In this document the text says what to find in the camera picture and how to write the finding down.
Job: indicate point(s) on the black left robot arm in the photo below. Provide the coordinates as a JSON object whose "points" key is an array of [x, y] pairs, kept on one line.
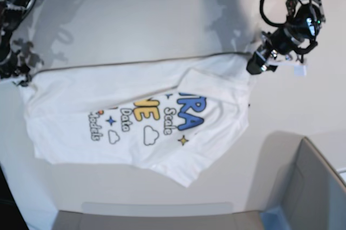
{"points": [[291, 40]]}

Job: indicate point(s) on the white printed t-shirt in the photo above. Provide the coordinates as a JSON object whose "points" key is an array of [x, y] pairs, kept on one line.
{"points": [[175, 118]]}

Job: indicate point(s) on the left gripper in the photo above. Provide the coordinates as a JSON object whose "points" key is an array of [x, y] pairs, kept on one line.
{"points": [[266, 59]]}

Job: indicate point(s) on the grey storage bin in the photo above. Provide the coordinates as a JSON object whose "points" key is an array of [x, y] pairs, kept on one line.
{"points": [[311, 194]]}

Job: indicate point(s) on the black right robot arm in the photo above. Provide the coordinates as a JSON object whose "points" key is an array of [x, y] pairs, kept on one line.
{"points": [[13, 13]]}

